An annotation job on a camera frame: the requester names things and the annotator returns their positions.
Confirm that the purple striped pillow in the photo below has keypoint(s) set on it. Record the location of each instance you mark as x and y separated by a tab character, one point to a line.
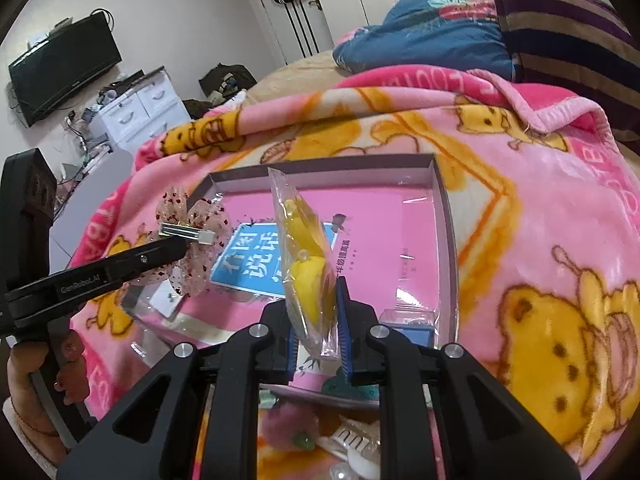
582	46

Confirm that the grey cardboard box tray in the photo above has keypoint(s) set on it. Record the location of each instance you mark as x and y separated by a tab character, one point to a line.
406	171

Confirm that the yellow earrings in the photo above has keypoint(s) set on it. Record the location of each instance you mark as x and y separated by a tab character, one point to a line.
308	274

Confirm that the pink dotted bow hair clip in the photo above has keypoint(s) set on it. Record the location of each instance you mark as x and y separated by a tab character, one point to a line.
206	229

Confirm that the pink bear fleece blanket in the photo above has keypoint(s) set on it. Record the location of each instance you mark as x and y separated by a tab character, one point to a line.
545	210

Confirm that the silver hair clip pink pompom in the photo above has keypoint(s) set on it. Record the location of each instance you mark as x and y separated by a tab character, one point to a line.
290	426

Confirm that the black bag on floor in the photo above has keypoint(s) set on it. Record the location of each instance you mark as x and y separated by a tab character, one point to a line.
227	80

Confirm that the blue quilt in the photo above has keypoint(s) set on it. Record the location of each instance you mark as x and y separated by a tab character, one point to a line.
458	34

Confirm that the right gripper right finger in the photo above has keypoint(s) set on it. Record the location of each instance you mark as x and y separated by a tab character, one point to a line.
360	364

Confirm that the black wall television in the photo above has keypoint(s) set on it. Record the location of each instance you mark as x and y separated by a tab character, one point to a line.
54	70

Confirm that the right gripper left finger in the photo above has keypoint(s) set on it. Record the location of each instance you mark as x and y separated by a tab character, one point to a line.
278	360

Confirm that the white drawer cabinet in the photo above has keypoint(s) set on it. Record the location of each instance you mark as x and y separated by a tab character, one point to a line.
149	108

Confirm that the pearl hair claw clip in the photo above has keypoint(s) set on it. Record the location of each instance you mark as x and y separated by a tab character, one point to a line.
358	446

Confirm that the small blue jewelry box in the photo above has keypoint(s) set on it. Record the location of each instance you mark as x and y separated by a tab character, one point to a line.
418	325

